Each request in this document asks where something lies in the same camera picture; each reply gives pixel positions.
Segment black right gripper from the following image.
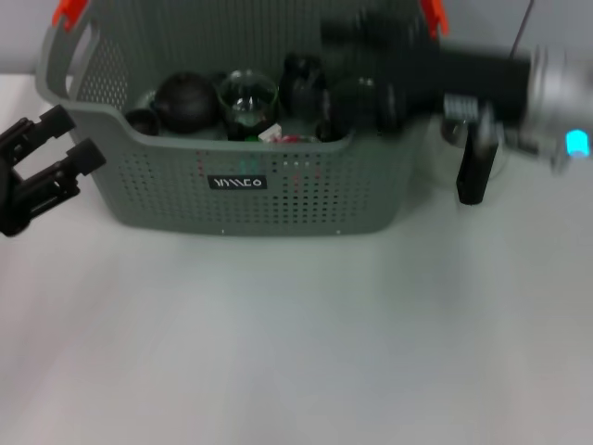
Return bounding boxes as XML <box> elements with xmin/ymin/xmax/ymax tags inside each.
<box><xmin>319</xmin><ymin>17</ymin><xmax>533</xmax><ymax>135</ymax></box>

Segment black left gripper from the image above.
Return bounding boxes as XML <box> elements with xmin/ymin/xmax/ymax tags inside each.
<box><xmin>0</xmin><ymin>104</ymin><xmax>107</xmax><ymax>238</ymax></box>

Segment grey perforated storage bin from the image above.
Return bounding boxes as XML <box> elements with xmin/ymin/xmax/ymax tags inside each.
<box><xmin>35</xmin><ymin>0</ymin><xmax>453</xmax><ymax>237</ymax></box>

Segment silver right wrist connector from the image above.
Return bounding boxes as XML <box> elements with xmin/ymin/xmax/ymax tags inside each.
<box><xmin>442</xmin><ymin>92</ymin><xmax>481</xmax><ymax>121</ymax></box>

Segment small black tea bowl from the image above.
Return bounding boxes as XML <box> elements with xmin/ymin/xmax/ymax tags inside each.
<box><xmin>123</xmin><ymin>107</ymin><xmax>161</xmax><ymax>136</ymax></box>

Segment black clay teapot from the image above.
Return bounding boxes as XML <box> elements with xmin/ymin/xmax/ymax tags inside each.
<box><xmin>151</xmin><ymin>69</ymin><xmax>228</xmax><ymax>134</ymax></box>

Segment glass pitcher with black handle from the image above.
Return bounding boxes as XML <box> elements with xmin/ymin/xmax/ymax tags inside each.
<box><xmin>433</xmin><ymin>108</ymin><xmax>511</xmax><ymax>206</ymax></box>

